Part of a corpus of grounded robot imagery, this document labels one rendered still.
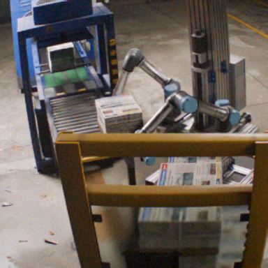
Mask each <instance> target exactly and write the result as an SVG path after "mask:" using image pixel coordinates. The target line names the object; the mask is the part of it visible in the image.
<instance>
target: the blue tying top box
mask: <svg viewBox="0 0 268 268"><path fill-rule="evenodd" d="M38 1H40V0H34V1H31V2H32V3H31V5H32V13H33V16H32V17H33V23H34V24H33V25H37V24H41V23H46V22H53V21H55V20H62V19H68V18H72V17H77V16H81V15H90V14H93V8H92V6H93V4H92V0H91V1H88V0H57V1H53V2H47V3H42V4H39V5H36V3H37V2H38Z"/></svg>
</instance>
